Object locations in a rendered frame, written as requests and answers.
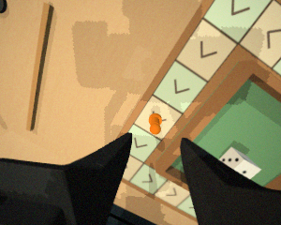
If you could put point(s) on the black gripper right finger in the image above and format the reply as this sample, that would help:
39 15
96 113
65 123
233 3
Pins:
222 196

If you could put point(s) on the orange pawn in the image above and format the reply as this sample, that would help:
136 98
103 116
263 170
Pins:
155 121

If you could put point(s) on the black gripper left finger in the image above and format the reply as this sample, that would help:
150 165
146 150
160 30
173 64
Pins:
85 189

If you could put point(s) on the white die with black pips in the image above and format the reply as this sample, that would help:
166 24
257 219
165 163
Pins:
240 162

